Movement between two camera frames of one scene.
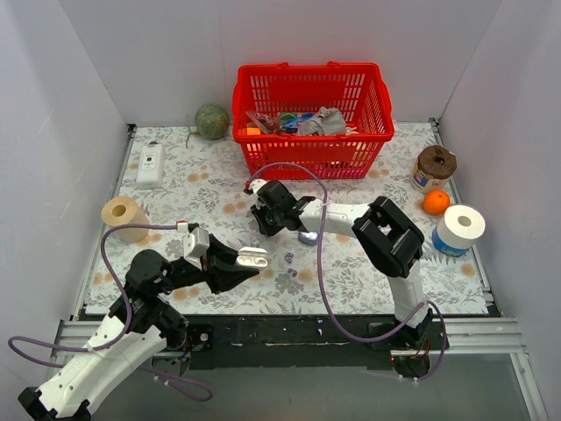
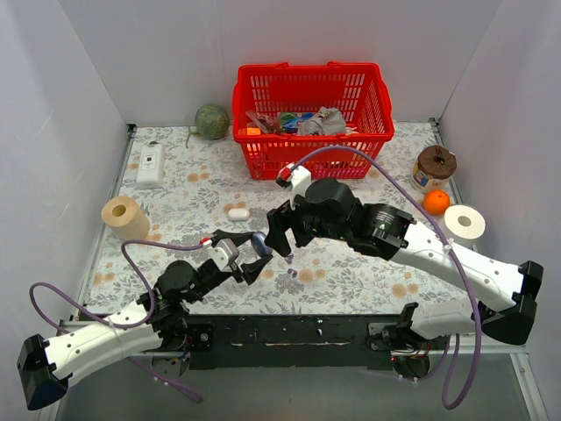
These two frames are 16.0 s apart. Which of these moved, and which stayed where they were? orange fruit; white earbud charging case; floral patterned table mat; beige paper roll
Moved: white earbud charging case
Stayed: floral patterned table mat; beige paper roll; orange fruit
